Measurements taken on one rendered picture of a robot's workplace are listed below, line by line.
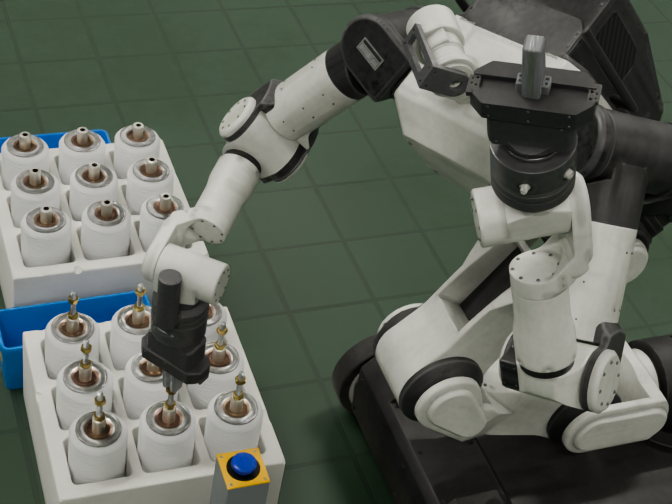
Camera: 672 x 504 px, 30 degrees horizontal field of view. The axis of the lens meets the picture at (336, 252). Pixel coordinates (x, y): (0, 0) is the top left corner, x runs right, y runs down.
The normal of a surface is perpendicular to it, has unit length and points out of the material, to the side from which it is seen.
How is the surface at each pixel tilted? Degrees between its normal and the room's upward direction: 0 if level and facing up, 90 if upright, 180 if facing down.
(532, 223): 102
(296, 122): 97
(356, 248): 0
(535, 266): 20
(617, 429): 90
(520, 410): 90
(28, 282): 90
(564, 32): 43
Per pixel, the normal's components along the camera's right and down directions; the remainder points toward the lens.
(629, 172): 0.41, 0.11
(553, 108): -0.13, -0.55
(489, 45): -0.51, -0.46
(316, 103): -0.22, 0.72
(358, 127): 0.15, -0.74
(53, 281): 0.34, 0.66
